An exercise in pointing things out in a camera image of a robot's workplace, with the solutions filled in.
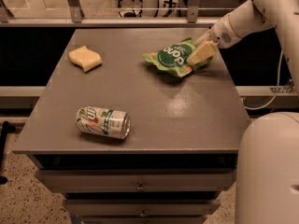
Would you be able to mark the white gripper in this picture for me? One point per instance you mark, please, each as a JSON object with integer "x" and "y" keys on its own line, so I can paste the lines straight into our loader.
{"x": 221, "y": 34}

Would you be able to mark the green rice chip bag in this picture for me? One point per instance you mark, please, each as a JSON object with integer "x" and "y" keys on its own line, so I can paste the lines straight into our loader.
{"x": 176, "y": 60}

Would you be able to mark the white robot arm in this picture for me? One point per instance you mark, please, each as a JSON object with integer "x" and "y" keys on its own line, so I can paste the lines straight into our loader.
{"x": 267, "y": 172}

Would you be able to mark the grey drawer cabinet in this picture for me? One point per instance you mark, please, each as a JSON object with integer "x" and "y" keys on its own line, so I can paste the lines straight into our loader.
{"x": 191, "y": 125}

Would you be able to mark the yellow sponge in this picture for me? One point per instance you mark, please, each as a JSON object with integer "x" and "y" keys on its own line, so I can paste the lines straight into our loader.
{"x": 85, "y": 58}

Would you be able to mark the white green soda can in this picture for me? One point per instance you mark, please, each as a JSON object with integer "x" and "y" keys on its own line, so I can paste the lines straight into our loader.
{"x": 102, "y": 121}

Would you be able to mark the middle grey drawer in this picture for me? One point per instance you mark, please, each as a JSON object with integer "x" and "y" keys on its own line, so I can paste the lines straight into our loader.
{"x": 141, "y": 208}

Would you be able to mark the grey drawer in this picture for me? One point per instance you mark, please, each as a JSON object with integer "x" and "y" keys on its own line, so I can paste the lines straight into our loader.
{"x": 141, "y": 208}
{"x": 97, "y": 181}

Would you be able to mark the top grey drawer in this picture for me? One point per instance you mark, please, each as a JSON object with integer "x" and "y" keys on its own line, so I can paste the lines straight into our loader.
{"x": 97, "y": 181}

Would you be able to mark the black pole stand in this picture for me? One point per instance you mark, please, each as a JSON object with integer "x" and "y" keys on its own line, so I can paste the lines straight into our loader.
{"x": 5, "y": 130}

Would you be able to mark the metal railing frame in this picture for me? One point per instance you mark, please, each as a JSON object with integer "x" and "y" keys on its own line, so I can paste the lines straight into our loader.
{"x": 106, "y": 13}

